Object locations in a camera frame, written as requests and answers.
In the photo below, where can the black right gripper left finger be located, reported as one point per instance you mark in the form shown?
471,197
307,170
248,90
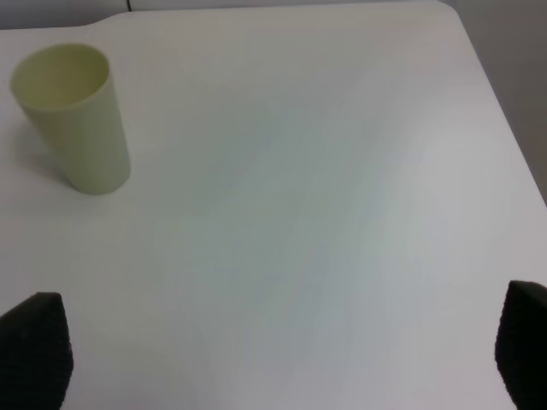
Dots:
36,354

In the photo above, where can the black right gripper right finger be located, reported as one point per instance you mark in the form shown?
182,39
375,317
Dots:
520,347

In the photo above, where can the pale green plastic cup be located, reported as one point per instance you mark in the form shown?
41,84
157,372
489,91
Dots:
67,92

